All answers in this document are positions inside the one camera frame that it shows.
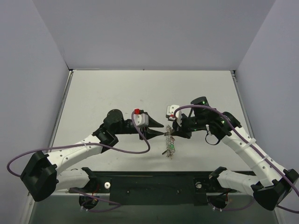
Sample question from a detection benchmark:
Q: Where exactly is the metal disc key organizer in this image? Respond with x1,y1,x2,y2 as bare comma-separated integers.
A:
162,125,176,160

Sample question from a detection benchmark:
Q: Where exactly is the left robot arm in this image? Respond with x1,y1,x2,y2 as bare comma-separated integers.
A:
21,109,164,202

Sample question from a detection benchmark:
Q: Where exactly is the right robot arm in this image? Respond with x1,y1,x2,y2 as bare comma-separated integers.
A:
166,97,299,211

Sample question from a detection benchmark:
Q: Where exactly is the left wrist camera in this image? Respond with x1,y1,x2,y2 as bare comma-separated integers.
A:
132,109,149,128

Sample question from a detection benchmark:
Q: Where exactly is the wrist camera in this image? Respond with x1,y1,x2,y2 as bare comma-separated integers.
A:
166,105,182,126
132,109,149,128

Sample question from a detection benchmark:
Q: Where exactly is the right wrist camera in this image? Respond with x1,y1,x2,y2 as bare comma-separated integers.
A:
166,105,182,126

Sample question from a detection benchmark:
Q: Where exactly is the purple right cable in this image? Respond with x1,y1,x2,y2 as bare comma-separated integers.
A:
171,105,299,213

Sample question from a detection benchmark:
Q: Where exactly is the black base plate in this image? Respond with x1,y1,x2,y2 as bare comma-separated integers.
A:
70,170,231,206

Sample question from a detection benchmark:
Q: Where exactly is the aluminium table edge rail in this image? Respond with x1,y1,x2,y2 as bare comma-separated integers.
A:
230,70,243,109

